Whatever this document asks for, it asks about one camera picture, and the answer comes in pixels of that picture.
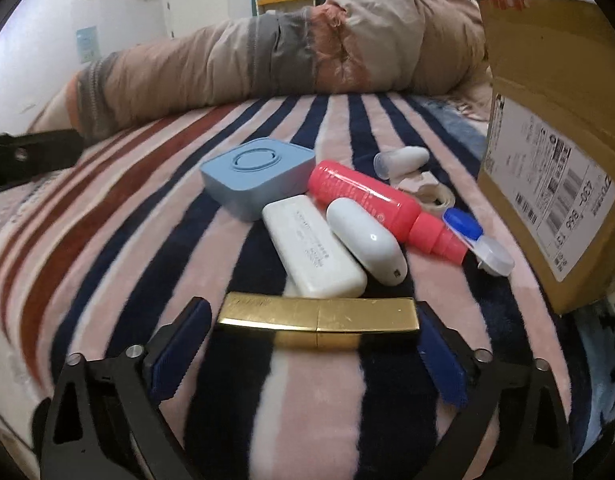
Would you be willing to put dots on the blue wall poster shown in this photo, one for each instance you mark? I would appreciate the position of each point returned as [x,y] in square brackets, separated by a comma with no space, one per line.
[87,44]

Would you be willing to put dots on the clear tape roll with dispenser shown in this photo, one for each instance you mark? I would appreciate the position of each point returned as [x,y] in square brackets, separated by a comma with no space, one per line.
[432,195]

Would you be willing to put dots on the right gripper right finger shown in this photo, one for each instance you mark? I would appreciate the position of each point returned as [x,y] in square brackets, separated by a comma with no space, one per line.
[534,438]

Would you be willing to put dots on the light blue square box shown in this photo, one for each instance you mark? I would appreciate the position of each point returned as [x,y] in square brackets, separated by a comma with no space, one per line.
[256,173]

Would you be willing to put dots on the white rectangular case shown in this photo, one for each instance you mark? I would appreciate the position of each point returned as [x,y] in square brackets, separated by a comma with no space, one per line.
[317,263]

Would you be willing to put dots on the brown cardboard box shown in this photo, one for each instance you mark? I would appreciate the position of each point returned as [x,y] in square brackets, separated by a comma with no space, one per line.
[549,165]

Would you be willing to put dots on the white door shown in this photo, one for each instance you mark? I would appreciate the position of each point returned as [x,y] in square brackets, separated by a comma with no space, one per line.
[187,16]

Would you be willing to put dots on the gold rectangular case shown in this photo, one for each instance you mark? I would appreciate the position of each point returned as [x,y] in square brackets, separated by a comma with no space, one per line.
[324,324]

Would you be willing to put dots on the white oval case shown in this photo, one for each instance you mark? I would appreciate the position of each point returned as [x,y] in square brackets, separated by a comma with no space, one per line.
[375,247]

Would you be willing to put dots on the pink spray bottle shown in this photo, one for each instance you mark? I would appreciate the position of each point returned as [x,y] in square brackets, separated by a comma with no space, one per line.
[400,214]

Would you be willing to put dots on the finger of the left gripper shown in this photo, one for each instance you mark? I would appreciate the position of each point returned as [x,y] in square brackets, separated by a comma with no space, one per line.
[25,158]

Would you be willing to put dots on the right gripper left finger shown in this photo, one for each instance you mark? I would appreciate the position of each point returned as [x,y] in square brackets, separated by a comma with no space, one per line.
[104,422]

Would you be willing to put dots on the yellow side table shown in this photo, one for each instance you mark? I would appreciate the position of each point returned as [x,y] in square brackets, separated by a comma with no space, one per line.
[264,6]

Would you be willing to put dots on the small white capped bottle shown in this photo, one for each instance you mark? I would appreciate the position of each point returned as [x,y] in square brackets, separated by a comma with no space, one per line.
[397,163]

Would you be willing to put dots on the rolled pink grey duvet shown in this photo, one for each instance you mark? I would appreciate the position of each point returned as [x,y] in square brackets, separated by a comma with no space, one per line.
[427,47]

